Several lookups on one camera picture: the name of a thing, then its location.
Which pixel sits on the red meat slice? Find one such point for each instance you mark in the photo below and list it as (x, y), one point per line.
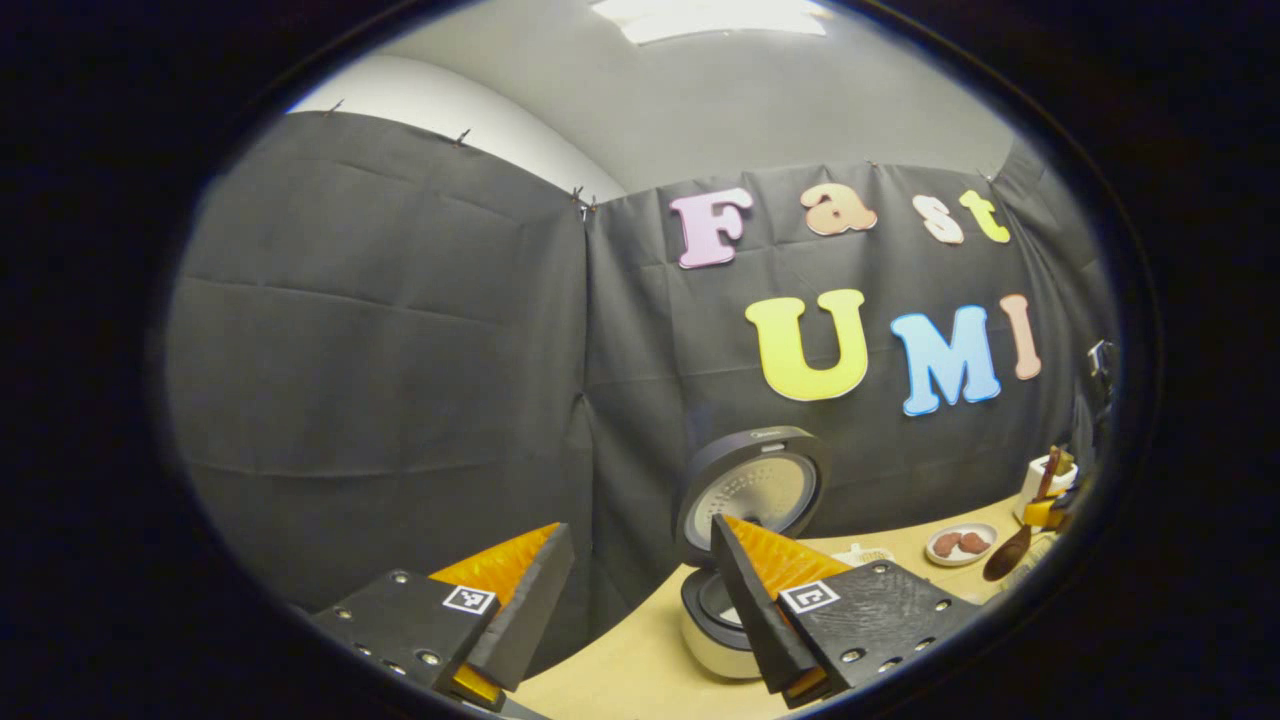
(974, 542)
(946, 544)

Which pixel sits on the white utensil holder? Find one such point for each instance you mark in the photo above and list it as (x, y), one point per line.
(1030, 490)

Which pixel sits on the brown wooden spoon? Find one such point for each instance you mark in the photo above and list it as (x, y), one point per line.
(1003, 562)

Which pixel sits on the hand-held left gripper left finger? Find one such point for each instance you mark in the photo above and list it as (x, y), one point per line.
(530, 610)

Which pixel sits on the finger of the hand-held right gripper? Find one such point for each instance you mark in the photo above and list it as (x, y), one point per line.
(1045, 512)

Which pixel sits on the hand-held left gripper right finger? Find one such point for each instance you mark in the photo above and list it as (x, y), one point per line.
(750, 610)

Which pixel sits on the black backdrop cloth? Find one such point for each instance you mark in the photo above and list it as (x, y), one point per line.
(400, 350)

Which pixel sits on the white divided dish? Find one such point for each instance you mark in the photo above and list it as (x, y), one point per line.
(862, 555)

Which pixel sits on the black rice cooker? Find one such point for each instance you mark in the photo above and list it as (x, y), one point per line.
(760, 480)

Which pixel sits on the white round plate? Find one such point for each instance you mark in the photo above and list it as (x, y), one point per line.
(960, 559)

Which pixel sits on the large ceiling light panel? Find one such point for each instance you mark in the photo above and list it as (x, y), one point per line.
(710, 20)

